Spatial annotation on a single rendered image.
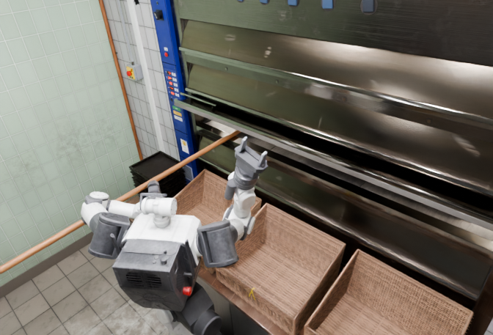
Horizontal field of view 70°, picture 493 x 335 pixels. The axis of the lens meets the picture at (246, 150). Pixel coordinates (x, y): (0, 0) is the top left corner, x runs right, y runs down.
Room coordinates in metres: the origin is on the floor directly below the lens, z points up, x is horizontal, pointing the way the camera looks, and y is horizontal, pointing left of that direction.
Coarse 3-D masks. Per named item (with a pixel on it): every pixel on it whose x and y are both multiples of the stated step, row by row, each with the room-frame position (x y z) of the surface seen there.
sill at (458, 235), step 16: (208, 128) 2.10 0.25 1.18; (240, 144) 1.87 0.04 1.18; (256, 144) 1.85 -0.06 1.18; (272, 160) 1.69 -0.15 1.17; (288, 160) 1.65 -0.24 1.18; (304, 176) 1.53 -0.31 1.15; (320, 176) 1.48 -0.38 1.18; (352, 192) 1.34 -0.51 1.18; (368, 192) 1.33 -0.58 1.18; (384, 208) 1.22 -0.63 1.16; (400, 208) 1.20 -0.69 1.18; (416, 224) 1.12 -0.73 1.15; (432, 224) 1.08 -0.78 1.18; (448, 224) 1.08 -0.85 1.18; (464, 240) 0.99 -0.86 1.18; (480, 240) 0.98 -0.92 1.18
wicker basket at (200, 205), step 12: (192, 180) 2.01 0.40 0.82; (204, 180) 2.07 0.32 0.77; (216, 180) 1.99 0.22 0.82; (180, 192) 1.93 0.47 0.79; (192, 192) 2.00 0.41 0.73; (216, 192) 1.97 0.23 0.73; (180, 204) 1.92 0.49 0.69; (192, 204) 1.98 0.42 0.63; (204, 204) 2.02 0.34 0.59; (216, 204) 1.94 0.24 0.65; (228, 204) 1.87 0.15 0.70; (204, 216) 1.88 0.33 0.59; (216, 216) 1.88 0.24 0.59; (204, 264) 1.42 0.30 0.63
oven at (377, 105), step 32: (224, 64) 1.92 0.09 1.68; (320, 96) 1.48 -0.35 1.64; (352, 96) 1.37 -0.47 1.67; (192, 128) 2.19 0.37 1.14; (448, 128) 1.10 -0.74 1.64; (480, 128) 1.04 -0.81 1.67; (384, 160) 1.33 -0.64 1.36; (256, 192) 1.79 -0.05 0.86; (480, 192) 0.99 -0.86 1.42; (320, 224) 1.45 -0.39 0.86; (384, 256) 1.19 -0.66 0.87; (480, 256) 0.94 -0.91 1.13; (448, 288) 0.98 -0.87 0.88; (480, 320) 0.88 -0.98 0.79
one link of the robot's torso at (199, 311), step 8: (200, 288) 0.92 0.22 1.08; (192, 296) 0.88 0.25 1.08; (200, 296) 0.89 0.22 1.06; (208, 296) 0.90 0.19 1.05; (192, 304) 0.86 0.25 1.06; (200, 304) 0.87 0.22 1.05; (208, 304) 0.87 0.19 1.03; (176, 312) 0.85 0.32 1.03; (184, 312) 0.82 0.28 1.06; (192, 312) 0.83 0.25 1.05; (200, 312) 0.84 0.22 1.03; (208, 312) 0.84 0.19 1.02; (184, 320) 0.81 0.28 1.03; (192, 320) 0.81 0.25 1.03; (200, 320) 0.81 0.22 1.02; (208, 320) 0.81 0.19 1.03; (216, 320) 0.82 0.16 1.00; (192, 328) 0.80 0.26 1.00; (200, 328) 0.79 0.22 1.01; (208, 328) 0.79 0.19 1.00; (216, 328) 0.82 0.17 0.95
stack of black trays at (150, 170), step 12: (156, 156) 2.24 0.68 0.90; (168, 156) 2.21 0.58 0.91; (132, 168) 2.08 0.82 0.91; (144, 168) 2.09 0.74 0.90; (156, 168) 2.08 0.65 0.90; (168, 168) 2.07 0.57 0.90; (180, 168) 2.10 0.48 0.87; (144, 180) 1.99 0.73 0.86; (168, 180) 2.00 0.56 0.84; (180, 180) 2.08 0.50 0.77; (144, 192) 2.01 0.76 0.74; (168, 192) 1.99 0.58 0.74
